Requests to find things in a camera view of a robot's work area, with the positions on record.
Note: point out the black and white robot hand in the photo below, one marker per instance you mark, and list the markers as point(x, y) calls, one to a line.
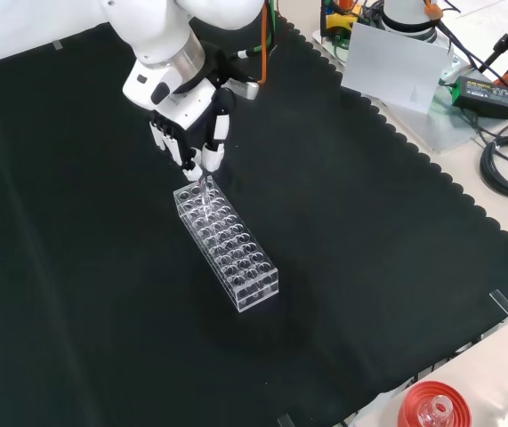
point(182, 107)

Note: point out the clear glass test tube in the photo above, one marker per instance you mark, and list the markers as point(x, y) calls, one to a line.
point(204, 192)

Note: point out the clear test tube rack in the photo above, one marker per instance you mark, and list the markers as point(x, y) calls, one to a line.
point(236, 258)

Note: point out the grey tape piece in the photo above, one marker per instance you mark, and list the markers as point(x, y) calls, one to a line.
point(58, 45)

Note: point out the black cloth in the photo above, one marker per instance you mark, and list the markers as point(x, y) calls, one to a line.
point(102, 267)

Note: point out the yellow stop button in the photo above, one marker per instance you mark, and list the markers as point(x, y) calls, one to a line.
point(340, 20)

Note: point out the pale board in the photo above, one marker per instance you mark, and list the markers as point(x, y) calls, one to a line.
point(391, 66)

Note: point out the black power adapter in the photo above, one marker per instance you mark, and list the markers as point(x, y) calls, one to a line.
point(485, 95)

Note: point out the black tripod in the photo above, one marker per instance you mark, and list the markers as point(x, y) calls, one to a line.
point(502, 44)

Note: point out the clear acrylic clip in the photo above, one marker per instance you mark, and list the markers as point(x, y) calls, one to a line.
point(502, 302)
point(287, 420)

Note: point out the clear glass flask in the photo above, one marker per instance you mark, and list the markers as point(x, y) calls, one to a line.
point(440, 405)

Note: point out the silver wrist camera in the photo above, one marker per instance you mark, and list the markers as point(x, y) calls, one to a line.
point(247, 90)

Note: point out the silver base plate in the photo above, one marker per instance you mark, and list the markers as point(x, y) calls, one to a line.
point(440, 129)

